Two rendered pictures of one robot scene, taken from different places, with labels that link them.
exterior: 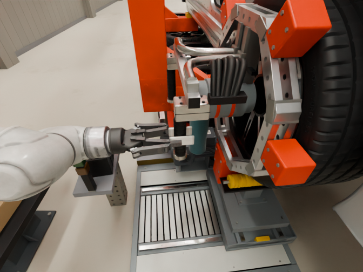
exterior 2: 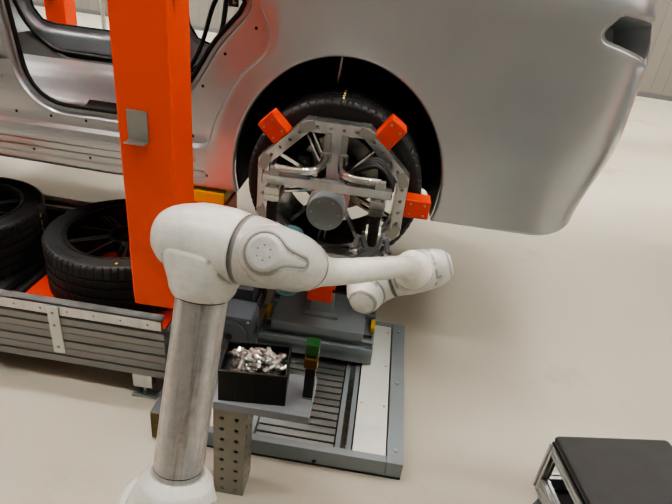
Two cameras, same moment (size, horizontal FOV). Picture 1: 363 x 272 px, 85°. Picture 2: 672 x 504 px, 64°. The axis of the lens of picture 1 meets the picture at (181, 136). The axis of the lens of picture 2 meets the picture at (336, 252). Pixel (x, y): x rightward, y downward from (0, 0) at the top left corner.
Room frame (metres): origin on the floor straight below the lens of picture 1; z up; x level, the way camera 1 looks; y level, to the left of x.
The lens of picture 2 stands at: (0.28, 1.57, 1.62)
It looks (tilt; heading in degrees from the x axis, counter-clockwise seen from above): 29 degrees down; 280
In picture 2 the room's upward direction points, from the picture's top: 7 degrees clockwise
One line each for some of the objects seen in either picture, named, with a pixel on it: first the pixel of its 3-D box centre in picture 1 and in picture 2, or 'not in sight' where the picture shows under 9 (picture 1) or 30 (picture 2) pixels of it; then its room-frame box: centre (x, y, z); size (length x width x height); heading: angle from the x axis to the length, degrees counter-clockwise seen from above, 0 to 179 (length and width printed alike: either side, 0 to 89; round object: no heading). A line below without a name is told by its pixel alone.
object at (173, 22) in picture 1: (178, 15); not in sight; (3.06, 0.04, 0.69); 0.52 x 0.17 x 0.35; 96
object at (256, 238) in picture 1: (244, 200); (320, 323); (0.66, -0.38, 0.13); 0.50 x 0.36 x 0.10; 6
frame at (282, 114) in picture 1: (239, 96); (331, 194); (0.64, -0.21, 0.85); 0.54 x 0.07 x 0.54; 6
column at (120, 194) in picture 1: (112, 179); (233, 438); (0.75, 0.42, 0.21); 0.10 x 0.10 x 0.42; 6
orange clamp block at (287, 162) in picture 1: (284, 161); (416, 206); (0.32, -0.25, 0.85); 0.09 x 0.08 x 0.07; 6
